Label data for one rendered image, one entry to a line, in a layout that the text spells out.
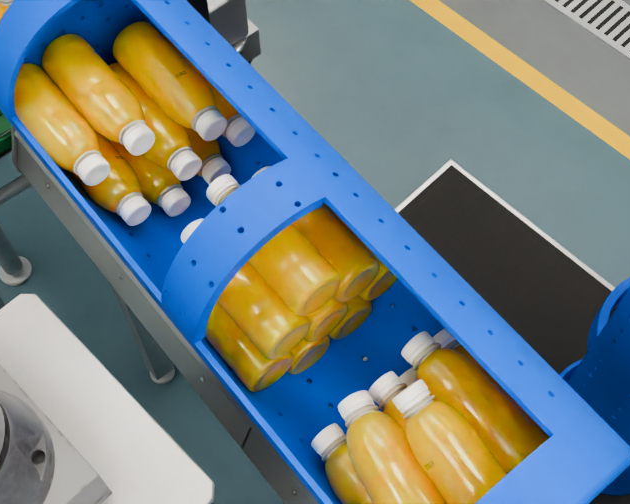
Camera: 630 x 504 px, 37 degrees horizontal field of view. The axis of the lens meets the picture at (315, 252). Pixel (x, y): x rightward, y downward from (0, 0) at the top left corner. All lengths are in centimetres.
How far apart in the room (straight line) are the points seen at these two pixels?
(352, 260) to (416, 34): 177
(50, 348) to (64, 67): 39
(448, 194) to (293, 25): 78
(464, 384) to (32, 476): 45
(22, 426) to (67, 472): 7
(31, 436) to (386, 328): 50
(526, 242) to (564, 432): 136
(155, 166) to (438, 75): 153
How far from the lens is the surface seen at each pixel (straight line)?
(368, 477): 102
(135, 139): 120
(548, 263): 226
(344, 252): 108
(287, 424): 115
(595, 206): 255
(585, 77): 279
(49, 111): 125
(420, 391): 99
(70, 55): 128
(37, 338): 107
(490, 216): 229
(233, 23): 175
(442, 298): 98
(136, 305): 139
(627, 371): 160
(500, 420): 102
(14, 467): 88
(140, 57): 127
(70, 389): 104
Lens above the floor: 209
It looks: 62 degrees down
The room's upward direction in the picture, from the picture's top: straight up
